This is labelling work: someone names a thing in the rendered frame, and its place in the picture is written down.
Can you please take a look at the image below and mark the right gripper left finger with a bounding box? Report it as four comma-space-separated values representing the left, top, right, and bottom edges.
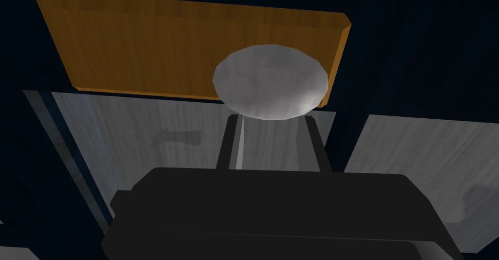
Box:
215, 113, 246, 171

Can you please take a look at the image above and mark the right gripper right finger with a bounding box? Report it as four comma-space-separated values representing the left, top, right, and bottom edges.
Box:
297, 115, 333, 173

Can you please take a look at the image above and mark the grey round knob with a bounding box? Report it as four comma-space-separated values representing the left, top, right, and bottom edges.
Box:
212, 44, 329, 121

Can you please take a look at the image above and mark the brown wooden drawer front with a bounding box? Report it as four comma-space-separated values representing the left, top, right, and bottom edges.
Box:
36, 0, 352, 109

